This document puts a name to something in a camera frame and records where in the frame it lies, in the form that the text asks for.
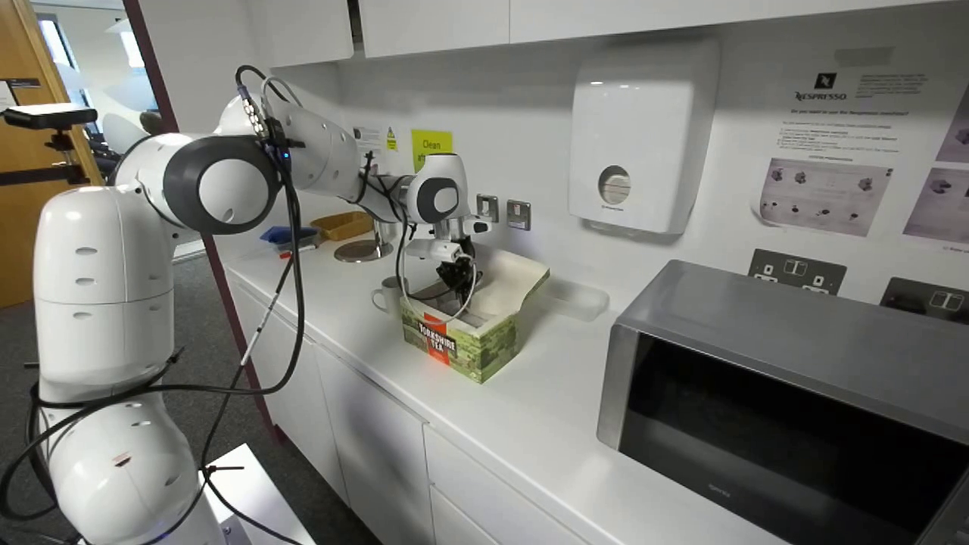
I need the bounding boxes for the blue cloth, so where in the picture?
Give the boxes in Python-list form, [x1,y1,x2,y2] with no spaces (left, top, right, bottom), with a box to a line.
[260,227,317,244]

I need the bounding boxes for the white paper towel dispenser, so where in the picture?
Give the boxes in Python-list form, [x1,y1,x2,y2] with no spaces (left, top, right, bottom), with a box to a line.
[568,39,717,235]

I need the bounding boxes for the green clean after use poster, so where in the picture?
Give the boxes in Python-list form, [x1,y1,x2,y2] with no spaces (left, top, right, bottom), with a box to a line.
[412,131,454,170]

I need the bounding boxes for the green tea box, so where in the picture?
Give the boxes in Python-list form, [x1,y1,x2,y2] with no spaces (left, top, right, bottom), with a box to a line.
[401,248,551,383]

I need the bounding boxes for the black double wall socket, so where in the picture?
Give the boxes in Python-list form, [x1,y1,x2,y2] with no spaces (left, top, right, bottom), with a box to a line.
[748,248,845,293]

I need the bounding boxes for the round metal drain tray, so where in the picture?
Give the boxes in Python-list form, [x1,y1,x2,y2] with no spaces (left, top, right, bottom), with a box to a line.
[332,239,395,263]

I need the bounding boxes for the left wall socket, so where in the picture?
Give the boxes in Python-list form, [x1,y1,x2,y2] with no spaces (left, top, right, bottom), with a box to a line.
[475,195,500,223]

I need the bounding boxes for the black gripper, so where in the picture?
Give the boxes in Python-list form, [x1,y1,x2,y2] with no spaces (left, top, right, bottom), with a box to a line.
[427,235,479,302]

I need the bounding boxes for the silver microwave oven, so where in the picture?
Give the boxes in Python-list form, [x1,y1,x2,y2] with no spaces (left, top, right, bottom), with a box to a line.
[595,259,969,545]

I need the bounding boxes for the brown cardboard box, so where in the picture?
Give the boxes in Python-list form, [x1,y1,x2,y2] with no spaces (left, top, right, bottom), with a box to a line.
[311,212,371,243]

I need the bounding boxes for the white mug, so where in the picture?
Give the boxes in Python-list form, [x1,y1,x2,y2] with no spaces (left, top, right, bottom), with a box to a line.
[371,279,403,313]

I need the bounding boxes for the white upper cabinets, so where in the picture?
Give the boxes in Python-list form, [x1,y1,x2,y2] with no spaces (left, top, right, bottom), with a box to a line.
[235,0,964,67]

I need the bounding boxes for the right wall socket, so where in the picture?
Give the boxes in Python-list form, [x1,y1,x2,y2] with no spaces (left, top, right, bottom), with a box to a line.
[507,200,534,229]

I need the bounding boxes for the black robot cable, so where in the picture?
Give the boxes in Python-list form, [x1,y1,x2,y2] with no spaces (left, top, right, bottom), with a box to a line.
[0,65,311,545]

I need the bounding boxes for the white instruction sheet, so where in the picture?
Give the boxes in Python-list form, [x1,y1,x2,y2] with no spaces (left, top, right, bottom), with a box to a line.
[752,43,936,243]

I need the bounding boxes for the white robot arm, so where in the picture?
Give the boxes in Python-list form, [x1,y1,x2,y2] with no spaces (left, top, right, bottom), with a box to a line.
[33,95,466,545]

